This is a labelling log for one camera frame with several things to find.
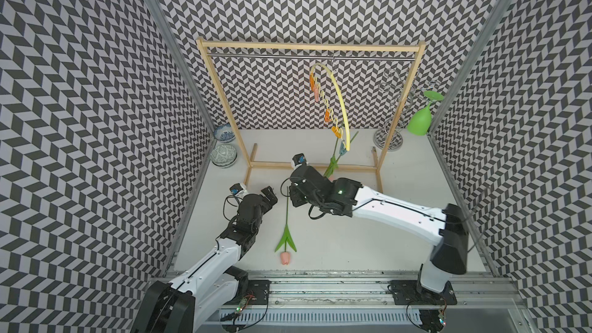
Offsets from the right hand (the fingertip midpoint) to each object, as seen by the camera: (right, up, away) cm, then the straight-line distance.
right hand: (295, 190), depth 75 cm
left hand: (-13, -4, +12) cm, 18 cm away
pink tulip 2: (-4, -19, +9) cm, 22 cm away
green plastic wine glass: (+48, +25, +13) cm, 56 cm away
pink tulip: (+15, +7, +22) cm, 28 cm away
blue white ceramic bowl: (-38, +22, +40) cm, 59 cm away
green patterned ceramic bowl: (-35, +11, +31) cm, 48 cm away
